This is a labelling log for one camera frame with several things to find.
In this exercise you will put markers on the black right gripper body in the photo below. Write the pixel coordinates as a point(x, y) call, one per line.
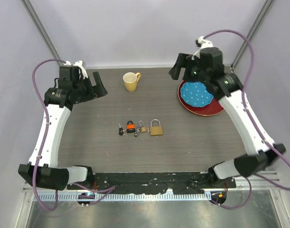
point(200, 74)

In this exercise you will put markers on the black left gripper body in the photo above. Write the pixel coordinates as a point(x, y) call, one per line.
point(79, 88)

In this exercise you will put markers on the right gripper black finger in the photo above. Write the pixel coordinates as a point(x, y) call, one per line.
point(180, 63)
point(188, 74)

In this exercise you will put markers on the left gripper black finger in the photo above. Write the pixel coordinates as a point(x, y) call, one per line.
point(88, 93)
point(99, 89)

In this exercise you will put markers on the small brass padlock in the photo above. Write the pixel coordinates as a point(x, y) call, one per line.
point(142, 127)

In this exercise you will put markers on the large brass padlock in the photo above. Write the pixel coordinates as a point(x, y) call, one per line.
point(156, 130)

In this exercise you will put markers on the orange black padlock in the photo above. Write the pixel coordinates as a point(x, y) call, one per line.
point(130, 127)

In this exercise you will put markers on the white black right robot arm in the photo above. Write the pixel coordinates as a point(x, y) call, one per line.
point(259, 146)

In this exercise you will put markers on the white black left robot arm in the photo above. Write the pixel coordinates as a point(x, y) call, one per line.
point(42, 168)

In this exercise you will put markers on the blue dotted dish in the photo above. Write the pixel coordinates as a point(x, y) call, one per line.
point(195, 94)

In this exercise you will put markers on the yellow ceramic mug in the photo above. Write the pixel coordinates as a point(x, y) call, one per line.
point(130, 80)

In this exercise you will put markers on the dark red round plate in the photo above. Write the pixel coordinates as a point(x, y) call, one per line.
point(211, 109)

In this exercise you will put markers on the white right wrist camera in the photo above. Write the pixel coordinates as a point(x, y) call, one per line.
point(201, 43)

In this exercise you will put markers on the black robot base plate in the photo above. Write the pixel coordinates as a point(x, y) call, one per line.
point(152, 183)

